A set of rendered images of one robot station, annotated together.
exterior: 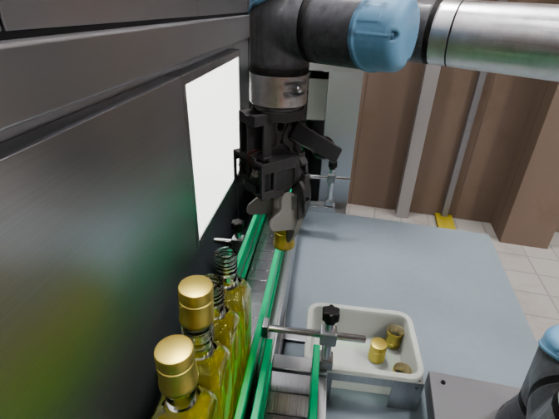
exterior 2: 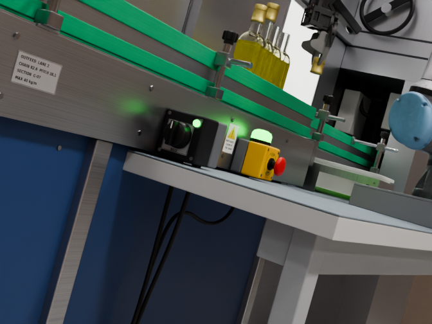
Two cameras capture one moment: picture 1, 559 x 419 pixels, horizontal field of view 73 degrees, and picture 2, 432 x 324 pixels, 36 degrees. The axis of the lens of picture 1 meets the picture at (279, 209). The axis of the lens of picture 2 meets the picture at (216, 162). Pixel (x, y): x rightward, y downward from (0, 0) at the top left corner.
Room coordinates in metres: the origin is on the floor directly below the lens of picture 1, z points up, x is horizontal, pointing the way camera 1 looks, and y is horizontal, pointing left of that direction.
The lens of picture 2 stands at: (-1.31, -0.52, 0.79)
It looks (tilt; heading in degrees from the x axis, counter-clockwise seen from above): 1 degrees down; 22
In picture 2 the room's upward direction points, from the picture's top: 16 degrees clockwise
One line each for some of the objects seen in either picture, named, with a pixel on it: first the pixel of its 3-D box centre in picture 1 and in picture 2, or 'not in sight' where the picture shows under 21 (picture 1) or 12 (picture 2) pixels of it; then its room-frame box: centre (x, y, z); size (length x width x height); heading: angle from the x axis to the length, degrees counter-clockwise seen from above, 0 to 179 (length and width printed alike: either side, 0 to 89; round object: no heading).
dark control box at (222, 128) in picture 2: not in sight; (191, 139); (-0.27, -0.05, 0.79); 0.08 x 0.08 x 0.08; 83
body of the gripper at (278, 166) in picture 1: (272, 150); (323, 10); (0.50, 0.01, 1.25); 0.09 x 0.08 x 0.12; 129
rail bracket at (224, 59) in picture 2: not in sight; (232, 68); (-0.16, -0.04, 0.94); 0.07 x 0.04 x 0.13; 83
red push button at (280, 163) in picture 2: not in sight; (275, 165); (0.00, -0.12, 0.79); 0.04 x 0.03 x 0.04; 173
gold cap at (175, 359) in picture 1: (176, 365); (259, 14); (0.23, 0.09, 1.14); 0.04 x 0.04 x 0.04
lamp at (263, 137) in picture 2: not in sight; (261, 136); (0.01, -0.08, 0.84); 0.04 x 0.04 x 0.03
